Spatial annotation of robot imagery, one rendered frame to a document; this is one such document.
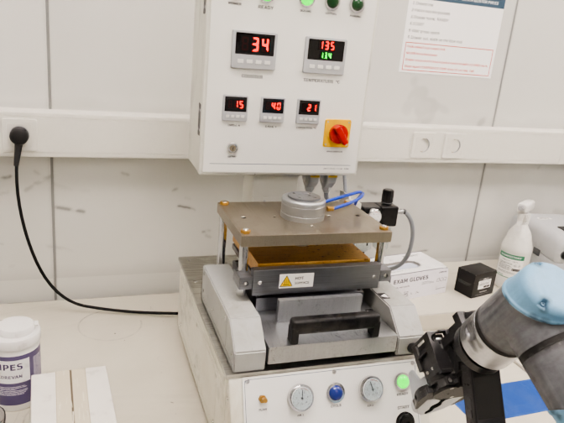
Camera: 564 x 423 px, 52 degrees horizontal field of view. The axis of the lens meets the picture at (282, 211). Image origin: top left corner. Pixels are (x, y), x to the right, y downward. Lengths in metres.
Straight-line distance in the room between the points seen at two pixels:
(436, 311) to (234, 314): 0.71
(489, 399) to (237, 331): 0.36
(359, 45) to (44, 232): 0.84
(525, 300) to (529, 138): 1.19
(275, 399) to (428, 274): 0.74
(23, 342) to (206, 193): 0.61
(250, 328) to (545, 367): 0.42
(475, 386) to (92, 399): 0.58
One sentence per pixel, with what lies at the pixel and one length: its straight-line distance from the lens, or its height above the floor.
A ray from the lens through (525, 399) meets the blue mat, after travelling 1.34.
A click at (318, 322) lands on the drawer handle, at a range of 0.90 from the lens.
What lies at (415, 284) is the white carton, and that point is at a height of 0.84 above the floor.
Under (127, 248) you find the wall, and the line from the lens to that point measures 1.50.
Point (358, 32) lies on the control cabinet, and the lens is 1.16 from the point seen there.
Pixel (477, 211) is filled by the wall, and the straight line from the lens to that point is 1.87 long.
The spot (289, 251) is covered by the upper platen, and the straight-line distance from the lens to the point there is 1.01.
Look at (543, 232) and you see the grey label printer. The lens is 1.78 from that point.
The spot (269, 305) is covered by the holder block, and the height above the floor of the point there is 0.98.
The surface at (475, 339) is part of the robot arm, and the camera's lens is 0.77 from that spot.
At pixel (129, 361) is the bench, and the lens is 1.27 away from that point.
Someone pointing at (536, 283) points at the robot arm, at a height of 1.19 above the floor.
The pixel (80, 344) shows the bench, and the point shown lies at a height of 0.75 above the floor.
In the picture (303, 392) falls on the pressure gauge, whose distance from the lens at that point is 0.92.
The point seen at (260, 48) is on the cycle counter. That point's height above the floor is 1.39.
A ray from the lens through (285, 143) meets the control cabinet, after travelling 1.13.
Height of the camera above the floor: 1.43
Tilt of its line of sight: 17 degrees down
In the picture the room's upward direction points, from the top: 5 degrees clockwise
